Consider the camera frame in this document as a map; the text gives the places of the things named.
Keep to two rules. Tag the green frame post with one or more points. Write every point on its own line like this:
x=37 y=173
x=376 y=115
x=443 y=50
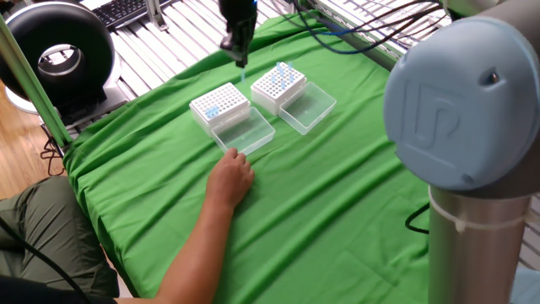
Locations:
x=36 y=90

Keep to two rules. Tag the black computer keyboard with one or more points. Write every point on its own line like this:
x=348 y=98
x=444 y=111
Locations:
x=122 y=10

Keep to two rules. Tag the olive trouser leg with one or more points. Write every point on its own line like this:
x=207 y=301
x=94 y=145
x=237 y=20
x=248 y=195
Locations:
x=50 y=228

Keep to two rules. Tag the white device base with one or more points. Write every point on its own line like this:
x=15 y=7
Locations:
x=116 y=88

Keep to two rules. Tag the green table cloth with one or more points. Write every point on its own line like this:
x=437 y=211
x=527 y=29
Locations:
x=316 y=190

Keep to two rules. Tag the aluminium frame beam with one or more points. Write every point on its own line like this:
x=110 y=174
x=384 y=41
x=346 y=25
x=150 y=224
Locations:
x=367 y=46

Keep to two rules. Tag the aluminium upright bracket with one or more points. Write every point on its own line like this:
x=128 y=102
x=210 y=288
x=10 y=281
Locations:
x=155 y=17

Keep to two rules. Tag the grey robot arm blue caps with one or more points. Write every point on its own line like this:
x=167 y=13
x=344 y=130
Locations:
x=455 y=105

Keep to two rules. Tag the white pipette tip box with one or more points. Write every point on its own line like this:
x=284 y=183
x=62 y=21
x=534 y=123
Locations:
x=201 y=120
x=261 y=99

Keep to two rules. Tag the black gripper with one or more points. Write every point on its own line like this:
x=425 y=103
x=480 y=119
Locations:
x=238 y=12

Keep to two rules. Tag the bare person hand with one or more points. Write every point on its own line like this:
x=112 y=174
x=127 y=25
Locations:
x=230 y=179

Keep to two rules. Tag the bare person forearm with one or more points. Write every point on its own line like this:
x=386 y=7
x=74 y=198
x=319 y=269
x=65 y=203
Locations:
x=190 y=262

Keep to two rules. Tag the black shirt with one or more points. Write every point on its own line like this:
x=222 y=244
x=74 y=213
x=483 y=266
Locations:
x=25 y=293

